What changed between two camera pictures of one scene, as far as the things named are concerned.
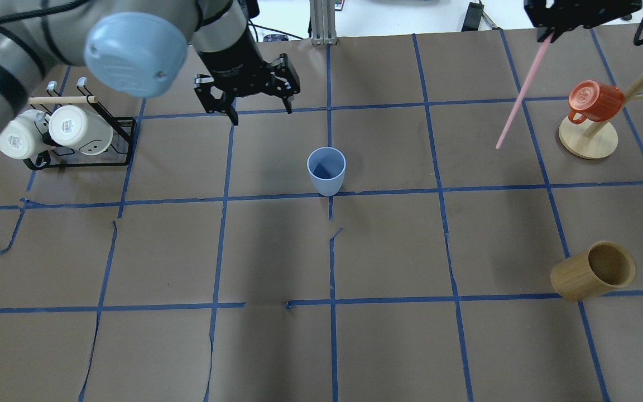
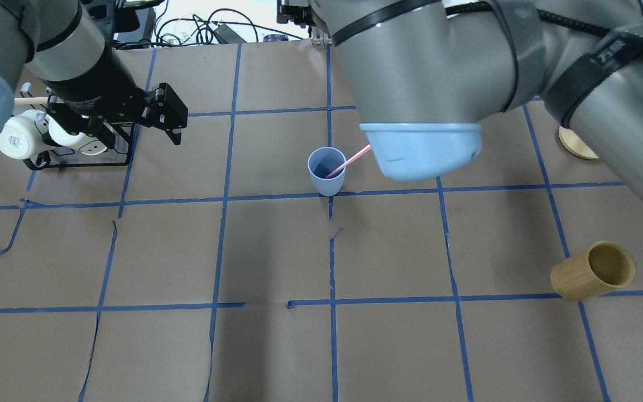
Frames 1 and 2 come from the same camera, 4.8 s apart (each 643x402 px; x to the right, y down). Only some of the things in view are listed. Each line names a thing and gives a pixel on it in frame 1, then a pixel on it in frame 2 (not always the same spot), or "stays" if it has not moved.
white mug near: [20, 138] stays
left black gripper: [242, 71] → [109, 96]
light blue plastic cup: [327, 165] stays
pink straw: [524, 91] → [363, 151]
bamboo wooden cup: [603, 267] stays
